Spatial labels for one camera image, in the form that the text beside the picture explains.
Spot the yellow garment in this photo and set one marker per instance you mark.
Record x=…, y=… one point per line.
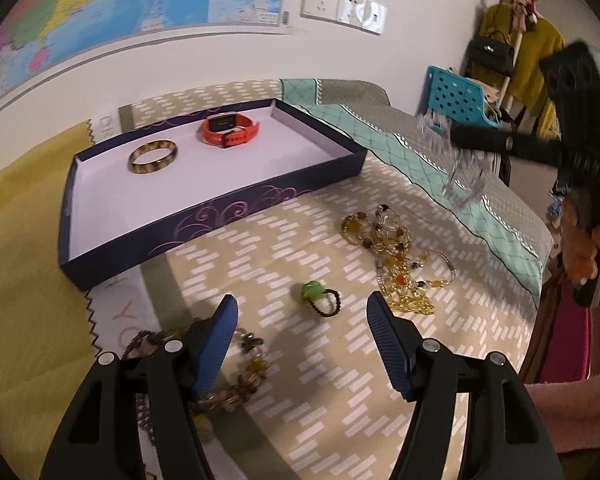
x=535, y=60

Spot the blue plastic basket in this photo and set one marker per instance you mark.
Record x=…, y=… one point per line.
x=455, y=92

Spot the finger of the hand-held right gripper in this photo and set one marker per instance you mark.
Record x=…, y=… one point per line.
x=505, y=142

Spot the navy box tray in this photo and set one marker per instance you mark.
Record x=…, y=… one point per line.
x=230, y=210

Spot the yellow blanket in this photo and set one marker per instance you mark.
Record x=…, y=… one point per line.
x=20, y=260

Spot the magenta cloth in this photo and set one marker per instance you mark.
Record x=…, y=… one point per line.
x=570, y=340

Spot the white wall socket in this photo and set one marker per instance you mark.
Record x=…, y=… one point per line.
x=320, y=0

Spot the beige patterned blanket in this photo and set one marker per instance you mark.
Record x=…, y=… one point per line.
x=305, y=385

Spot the coat rack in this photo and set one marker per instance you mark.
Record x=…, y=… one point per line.
x=514, y=55

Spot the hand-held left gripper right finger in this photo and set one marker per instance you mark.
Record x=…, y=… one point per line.
x=387, y=345

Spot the tortoiseshell bangle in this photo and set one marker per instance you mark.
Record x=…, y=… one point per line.
x=172, y=152

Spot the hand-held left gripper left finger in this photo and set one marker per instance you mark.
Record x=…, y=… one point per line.
x=215, y=350

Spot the person's right hand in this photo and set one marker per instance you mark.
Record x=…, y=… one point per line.
x=580, y=247

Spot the person's right forearm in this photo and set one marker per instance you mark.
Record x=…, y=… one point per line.
x=580, y=410

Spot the black handbag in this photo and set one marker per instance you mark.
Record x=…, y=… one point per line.
x=490, y=55

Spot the teal and grey quilt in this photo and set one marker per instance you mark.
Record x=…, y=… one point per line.
x=480, y=220

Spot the orange smartwatch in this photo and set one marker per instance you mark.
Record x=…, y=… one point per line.
x=240, y=135

